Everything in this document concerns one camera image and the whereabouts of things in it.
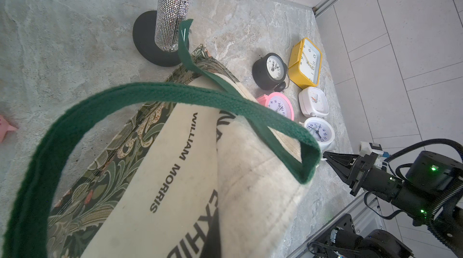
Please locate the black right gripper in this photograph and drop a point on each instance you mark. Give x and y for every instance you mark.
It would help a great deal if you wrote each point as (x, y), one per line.
(359, 172)

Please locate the white round alarm clock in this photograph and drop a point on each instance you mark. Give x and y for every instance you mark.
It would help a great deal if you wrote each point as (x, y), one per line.
(321, 130)

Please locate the white square alarm clock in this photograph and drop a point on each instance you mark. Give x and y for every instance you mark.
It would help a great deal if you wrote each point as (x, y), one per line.
(313, 103)

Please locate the pink twin-bell alarm clock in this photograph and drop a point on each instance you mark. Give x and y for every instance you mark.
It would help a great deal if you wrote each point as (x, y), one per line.
(278, 103)

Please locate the yellow square alarm clock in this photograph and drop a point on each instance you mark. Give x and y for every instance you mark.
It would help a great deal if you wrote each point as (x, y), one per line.
(305, 63)

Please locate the small black alarm clock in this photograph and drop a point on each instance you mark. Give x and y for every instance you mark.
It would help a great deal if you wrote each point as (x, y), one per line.
(270, 72)

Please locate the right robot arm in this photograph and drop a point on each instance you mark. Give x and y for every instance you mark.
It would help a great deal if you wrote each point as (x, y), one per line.
(427, 190)

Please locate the rhinestone stand with black base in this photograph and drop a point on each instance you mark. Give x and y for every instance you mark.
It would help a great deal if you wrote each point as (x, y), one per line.
(156, 33)

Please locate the plain pink pig toy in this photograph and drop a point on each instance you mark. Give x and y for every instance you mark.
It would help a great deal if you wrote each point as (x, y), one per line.
(5, 127)

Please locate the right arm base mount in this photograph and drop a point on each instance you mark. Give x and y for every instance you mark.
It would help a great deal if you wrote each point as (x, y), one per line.
(341, 241)

